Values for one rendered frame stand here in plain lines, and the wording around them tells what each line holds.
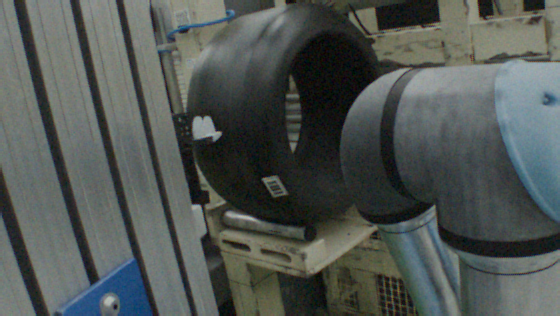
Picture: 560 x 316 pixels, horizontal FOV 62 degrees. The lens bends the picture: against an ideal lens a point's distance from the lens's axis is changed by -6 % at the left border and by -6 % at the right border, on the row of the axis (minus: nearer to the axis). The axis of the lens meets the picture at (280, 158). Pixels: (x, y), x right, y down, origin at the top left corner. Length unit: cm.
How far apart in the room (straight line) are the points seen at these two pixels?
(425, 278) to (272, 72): 72
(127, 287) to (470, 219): 25
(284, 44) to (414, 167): 83
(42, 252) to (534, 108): 32
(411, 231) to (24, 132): 36
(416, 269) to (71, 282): 35
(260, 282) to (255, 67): 85
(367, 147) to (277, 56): 78
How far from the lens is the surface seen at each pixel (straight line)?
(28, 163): 31
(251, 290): 174
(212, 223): 154
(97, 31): 36
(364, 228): 155
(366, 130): 41
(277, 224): 138
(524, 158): 34
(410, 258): 54
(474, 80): 38
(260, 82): 114
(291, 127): 188
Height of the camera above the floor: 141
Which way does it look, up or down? 13 degrees down
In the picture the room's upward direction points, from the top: 10 degrees counter-clockwise
